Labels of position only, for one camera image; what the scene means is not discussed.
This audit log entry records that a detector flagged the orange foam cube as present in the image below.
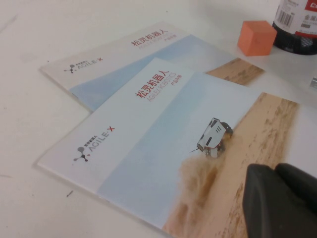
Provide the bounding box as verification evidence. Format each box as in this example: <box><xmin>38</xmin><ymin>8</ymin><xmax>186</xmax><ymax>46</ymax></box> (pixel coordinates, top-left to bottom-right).
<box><xmin>237</xmin><ymin>20</ymin><xmax>278</xmax><ymax>57</ymax></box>

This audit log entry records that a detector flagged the black mesh pen holder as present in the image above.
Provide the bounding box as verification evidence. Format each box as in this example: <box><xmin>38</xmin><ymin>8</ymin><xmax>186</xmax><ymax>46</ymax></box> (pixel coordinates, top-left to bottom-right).
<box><xmin>271</xmin><ymin>0</ymin><xmax>317</xmax><ymax>56</ymax></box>

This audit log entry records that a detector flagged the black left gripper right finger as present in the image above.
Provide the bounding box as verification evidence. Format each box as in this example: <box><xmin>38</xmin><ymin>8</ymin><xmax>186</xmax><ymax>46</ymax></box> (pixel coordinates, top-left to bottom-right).
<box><xmin>274</xmin><ymin>163</ymin><xmax>317</xmax><ymax>214</ymax></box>

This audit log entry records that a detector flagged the brochure with white rover photo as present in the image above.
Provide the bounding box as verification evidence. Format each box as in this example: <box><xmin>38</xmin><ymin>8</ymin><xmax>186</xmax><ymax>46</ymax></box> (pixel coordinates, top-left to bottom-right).
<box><xmin>37</xmin><ymin>57</ymin><xmax>300</xmax><ymax>238</ymax></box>

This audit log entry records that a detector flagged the AgileX brochure with desert photo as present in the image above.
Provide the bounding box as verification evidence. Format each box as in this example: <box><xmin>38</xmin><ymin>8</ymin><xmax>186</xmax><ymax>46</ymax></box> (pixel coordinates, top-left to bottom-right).
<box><xmin>39</xmin><ymin>21</ymin><xmax>265</xmax><ymax>112</ymax></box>

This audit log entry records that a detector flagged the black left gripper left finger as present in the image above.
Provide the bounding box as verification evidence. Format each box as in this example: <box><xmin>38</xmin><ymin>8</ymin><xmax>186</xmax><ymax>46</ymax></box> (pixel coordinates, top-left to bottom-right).
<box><xmin>241</xmin><ymin>163</ymin><xmax>317</xmax><ymax>238</ymax></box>

